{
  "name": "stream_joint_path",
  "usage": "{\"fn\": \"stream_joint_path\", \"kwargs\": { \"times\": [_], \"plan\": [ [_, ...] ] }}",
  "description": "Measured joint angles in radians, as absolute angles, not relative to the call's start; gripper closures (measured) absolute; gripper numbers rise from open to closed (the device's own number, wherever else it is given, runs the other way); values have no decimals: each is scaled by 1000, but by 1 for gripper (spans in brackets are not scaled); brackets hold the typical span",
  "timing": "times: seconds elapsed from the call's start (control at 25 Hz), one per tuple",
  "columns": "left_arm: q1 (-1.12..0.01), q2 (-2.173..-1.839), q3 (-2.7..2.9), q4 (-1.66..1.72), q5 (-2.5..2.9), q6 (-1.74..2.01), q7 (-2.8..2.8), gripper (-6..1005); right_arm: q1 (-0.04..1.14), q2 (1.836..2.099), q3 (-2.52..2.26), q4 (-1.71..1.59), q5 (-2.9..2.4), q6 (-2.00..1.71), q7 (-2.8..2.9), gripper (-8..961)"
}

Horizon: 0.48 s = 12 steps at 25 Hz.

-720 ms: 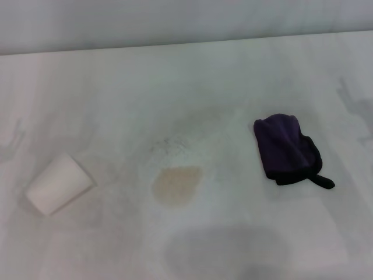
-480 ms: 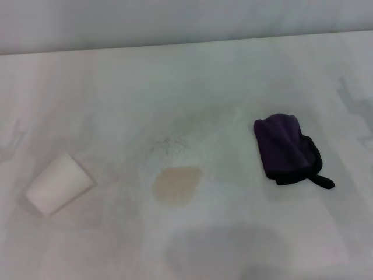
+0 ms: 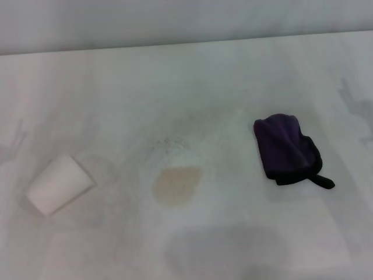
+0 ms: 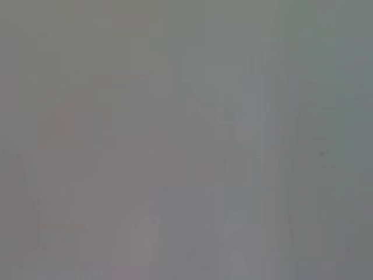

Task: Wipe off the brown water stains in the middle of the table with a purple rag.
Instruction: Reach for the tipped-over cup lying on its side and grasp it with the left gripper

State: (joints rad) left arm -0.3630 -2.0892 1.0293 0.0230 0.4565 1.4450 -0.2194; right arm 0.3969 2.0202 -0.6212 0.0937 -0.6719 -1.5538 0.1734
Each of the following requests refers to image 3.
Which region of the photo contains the brown water stain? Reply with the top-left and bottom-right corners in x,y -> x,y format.
151,166 -> 205,205

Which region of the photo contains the purple rag with black trim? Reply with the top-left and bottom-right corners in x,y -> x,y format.
252,113 -> 336,190

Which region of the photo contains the white paper cup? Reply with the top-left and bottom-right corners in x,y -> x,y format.
24,155 -> 97,217

